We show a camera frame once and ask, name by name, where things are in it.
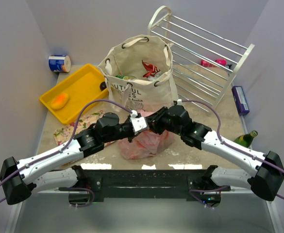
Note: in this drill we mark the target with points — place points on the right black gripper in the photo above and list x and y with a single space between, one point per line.
159 119

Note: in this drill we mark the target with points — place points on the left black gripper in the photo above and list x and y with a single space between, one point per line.
127 129

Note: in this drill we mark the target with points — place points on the pink plastic bag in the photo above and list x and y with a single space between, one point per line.
146 144

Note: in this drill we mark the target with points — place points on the red white snack packet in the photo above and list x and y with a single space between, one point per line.
152 73

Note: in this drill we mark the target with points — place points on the yellow plastic tray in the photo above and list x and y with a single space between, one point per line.
81 87

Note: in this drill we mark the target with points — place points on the green chips bag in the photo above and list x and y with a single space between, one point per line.
126 78

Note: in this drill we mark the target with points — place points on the orange toy mango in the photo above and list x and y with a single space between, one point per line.
59 101

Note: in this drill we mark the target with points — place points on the beige canvas tote bag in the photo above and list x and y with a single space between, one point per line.
126 59

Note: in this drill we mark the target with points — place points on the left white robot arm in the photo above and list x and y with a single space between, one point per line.
20 179

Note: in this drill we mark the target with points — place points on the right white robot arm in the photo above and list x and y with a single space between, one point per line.
261 173

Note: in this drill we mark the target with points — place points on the dark toy plum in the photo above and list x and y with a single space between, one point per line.
103 86

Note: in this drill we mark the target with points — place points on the floral rectangular plate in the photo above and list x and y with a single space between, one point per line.
63 134

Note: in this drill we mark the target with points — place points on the white metal rack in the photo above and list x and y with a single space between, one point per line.
189 44

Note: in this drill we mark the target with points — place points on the pink packet behind rack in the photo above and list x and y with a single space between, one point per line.
204 63

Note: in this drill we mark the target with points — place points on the purple box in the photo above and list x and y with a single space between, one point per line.
240 100

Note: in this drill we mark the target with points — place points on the green glass bottle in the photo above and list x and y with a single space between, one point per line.
246 139

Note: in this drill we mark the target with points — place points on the blue white tissue roll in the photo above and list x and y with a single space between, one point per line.
59 63

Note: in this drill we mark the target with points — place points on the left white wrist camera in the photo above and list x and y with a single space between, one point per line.
139 123

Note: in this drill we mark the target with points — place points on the black base frame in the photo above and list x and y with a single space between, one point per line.
188 184

